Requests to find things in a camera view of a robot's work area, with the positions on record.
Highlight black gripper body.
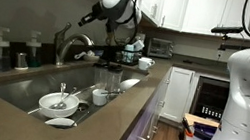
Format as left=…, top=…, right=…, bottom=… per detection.
left=89, top=2, right=109, bottom=22

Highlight chrome kitchen faucet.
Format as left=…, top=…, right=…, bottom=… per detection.
left=49, top=20, right=97, bottom=72

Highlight grey bowl with utensils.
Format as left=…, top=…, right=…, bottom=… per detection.
left=80, top=52, right=101, bottom=65

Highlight pale upturned mug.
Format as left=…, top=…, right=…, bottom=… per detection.
left=121, top=43, right=137, bottom=64

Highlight white tilted dish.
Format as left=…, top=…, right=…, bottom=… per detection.
left=132, top=38, right=147, bottom=54

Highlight clear jar with black lid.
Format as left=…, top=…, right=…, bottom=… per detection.
left=105, top=62, right=125, bottom=93
left=90, top=60, right=112, bottom=91

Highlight silver toaster oven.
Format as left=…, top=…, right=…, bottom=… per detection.
left=147, top=37, right=175, bottom=60

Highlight white plate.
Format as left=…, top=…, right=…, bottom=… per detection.
left=118, top=75, right=142, bottom=95

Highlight metal spoon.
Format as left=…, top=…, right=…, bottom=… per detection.
left=49, top=83, right=79, bottom=113
left=100, top=88, right=125, bottom=99

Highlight small metal cup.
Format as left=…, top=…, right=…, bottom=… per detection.
left=13, top=51, right=31, bottom=73

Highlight small white cup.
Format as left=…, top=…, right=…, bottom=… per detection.
left=89, top=87, right=110, bottom=108

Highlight stainless steel sink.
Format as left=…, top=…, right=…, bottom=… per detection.
left=0, top=47, right=150, bottom=140

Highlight white bowl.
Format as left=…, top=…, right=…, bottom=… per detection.
left=36, top=88, right=81, bottom=123

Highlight small white dish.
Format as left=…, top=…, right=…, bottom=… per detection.
left=43, top=114, right=80, bottom=131

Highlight white cabinet door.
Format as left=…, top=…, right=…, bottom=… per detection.
left=159, top=65, right=197, bottom=124

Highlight grey sink base cabinets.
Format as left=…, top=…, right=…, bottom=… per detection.
left=117, top=60, right=174, bottom=140

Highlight black wine cooler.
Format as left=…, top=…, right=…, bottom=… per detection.
left=187, top=74, right=233, bottom=123

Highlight orange black clamp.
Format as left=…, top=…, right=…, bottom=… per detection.
left=178, top=117, right=197, bottom=139

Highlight wooden board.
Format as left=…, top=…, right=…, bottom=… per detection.
left=182, top=112, right=222, bottom=130

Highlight black wire dish rack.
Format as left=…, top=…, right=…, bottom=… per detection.
left=112, top=44, right=143, bottom=68

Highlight white cup with handle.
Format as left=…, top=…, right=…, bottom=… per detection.
left=136, top=57, right=153, bottom=73
left=142, top=56, right=157, bottom=69

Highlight metal utensil handle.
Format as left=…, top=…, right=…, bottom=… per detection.
left=57, top=81, right=67, bottom=104

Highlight white wall cabinets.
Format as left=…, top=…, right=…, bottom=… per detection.
left=138, top=0, right=250, bottom=43

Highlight white wall outlet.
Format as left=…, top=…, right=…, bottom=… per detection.
left=216, top=49, right=224, bottom=61

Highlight black camera on stand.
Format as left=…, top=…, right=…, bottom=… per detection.
left=207, top=21, right=250, bottom=56

